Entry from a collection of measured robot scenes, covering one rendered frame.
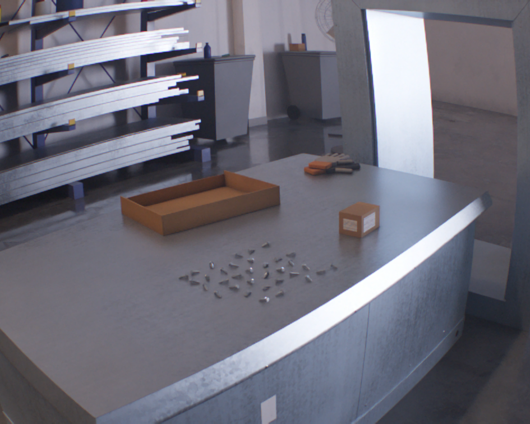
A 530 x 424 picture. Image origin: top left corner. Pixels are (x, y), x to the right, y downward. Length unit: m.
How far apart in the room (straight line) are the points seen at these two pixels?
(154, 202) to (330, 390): 0.92
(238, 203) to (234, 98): 4.51
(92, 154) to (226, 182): 3.01
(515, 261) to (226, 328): 1.54
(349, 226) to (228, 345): 0.65
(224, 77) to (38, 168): 2.37
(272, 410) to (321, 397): 0.20
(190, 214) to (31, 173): 3.17
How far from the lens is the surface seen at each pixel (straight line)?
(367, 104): 2.70
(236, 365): 1.11
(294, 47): 7.79
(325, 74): 7.42
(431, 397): 2.06
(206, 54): 6.19
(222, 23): 7.28
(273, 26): 7.92
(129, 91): 5.29
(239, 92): 6.37
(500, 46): 10.61
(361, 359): 1.63
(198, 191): 2.13
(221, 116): 6.26
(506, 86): 10.60
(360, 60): 2.69
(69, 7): 5.20
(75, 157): 5.00
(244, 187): 2.10
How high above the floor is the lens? 1.22
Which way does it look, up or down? 18 degrees down
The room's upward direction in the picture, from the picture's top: 3 degrees counter-clockwise
